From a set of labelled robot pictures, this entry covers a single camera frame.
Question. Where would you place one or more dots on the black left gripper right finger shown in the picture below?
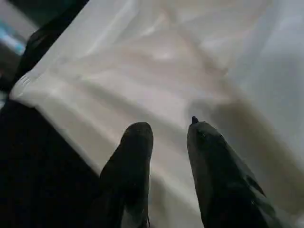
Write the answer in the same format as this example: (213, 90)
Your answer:
(218, 178)

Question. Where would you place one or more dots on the white plastic table top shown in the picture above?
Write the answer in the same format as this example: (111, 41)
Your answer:
(142, 71)

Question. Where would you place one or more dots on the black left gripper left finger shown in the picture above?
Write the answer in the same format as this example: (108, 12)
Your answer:
(128, 178)

